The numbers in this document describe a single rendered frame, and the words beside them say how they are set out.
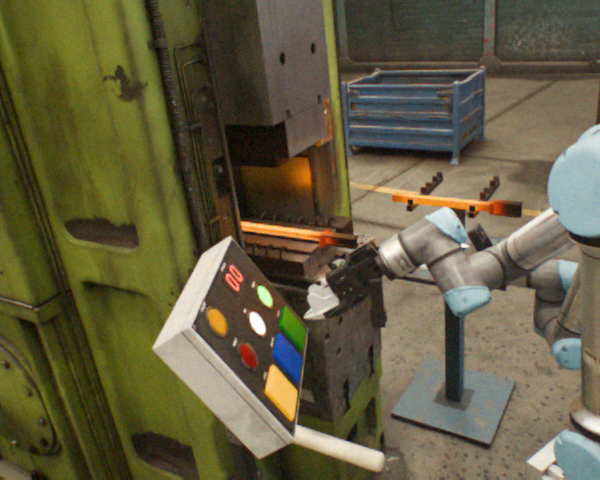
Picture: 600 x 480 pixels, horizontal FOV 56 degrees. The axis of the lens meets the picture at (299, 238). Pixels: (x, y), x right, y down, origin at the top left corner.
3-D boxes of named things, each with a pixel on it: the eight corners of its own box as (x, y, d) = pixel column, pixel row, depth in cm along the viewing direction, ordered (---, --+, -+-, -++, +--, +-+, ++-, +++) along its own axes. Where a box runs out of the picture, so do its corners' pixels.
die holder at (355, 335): (382, 351, 196) (375, 234, 178) (333, 423, 167) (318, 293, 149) (250, 320, 224) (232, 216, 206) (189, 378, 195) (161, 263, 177)
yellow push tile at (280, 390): (298, 391, 105) (273, 363, 103) (294, 419, 98) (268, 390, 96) (290, 395, 106) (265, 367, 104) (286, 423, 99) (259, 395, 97)
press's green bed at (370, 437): (388, 452, 216) (381, 351, 196) (345, 531, 187) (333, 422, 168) (267, 412, 243) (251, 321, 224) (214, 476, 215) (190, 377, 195)
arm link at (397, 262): (415, 256, 113) (420, 275, 106) (396, 267, 115) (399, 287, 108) (395, 227, 111) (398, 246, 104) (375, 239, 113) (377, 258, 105)
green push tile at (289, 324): (306, 329, 123) (285, 305, 121) (303, 350, 116) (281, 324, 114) (299, 333, 124) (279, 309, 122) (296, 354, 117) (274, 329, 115)
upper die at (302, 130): (326, 136, 155) (323, 101, 151) (289, 158, 140) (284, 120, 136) (207, 132, 176) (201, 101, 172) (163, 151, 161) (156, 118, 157)
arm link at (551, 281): (576, 305, 128) (579, 272, 124) (525, 297, 133) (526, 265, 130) (580, 288, 134) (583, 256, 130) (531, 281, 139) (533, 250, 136)
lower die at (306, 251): (337, 252, 170) (335, 226, 166) (305, 283, 155) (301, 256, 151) (226, 235, 191) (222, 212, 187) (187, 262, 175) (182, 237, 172)
